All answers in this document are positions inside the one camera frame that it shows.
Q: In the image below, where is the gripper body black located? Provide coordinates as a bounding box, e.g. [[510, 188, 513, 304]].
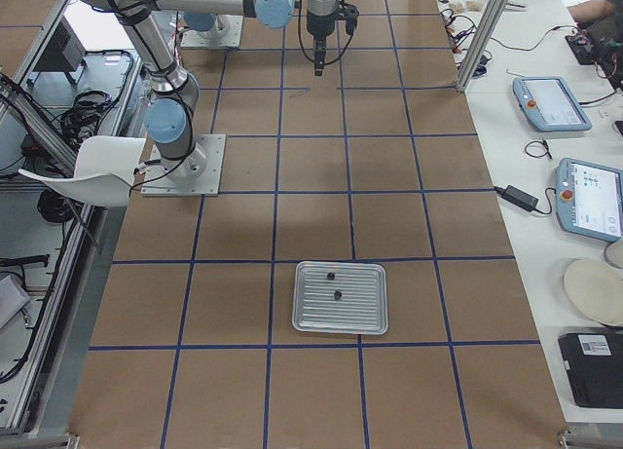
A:
[[312, 35, 327, 76]]

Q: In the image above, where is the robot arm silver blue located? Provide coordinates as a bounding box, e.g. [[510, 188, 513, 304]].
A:
[[80, 0, 340, 191], [239, 0, 359, 39]]

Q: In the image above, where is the person forearm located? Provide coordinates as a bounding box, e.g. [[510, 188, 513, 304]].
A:
[[568, 0, 616, 23]]

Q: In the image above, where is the silver metal tray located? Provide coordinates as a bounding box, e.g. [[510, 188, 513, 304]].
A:
[[292, 261, 388, 336]]

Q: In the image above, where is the upper teach pendant tablet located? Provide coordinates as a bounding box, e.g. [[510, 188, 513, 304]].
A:
[[512, 76, 592, 132]]

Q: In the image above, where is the teach pendant tablet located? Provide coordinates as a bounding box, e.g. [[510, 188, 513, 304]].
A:
[[512, 76, 592, 132], [555, 158, 622, 243]]

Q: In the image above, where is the black power adapter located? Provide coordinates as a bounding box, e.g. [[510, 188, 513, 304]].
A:
[[495, 185, 538, 212]]

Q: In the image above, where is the white plastic chair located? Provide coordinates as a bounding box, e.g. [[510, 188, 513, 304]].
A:
[[18, 135, 146, 207]]

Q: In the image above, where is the lower teach pendant tablet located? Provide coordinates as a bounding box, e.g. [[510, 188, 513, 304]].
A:
[[555, 158, 622, 243]]

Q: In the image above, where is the white round plate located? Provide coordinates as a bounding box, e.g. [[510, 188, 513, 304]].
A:
[[564, 259, 622, 327]]

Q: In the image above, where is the black laptop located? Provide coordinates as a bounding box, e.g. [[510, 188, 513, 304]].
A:
[[558, 333, 622, 409]]

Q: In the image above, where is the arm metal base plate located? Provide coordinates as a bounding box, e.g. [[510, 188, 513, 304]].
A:
[[141, 134, 227, 197], [181, 15, 243, 50]]

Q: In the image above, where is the aluminium frame post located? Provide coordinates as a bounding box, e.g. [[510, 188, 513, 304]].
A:
[[456, 0, 508, 92]]

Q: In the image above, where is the small black cable loop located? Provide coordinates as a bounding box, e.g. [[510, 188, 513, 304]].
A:
[[524, 139, 553, 161]]

